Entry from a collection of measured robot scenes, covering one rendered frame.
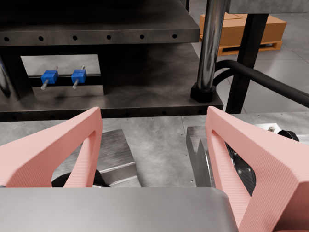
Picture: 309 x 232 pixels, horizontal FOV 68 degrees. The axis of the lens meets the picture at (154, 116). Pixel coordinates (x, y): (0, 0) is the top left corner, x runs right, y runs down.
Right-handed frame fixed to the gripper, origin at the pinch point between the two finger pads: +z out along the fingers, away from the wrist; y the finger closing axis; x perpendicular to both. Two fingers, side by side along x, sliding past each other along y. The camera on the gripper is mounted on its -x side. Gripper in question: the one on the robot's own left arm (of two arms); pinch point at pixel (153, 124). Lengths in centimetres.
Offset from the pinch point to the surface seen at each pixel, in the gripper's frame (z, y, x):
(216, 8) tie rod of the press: 65, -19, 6
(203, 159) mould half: 24.3, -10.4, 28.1
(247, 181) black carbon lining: 18.7, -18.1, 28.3
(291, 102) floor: 184, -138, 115
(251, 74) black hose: 60, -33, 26
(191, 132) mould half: 38, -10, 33
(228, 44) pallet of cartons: 307, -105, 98
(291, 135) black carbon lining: 27.7, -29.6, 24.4
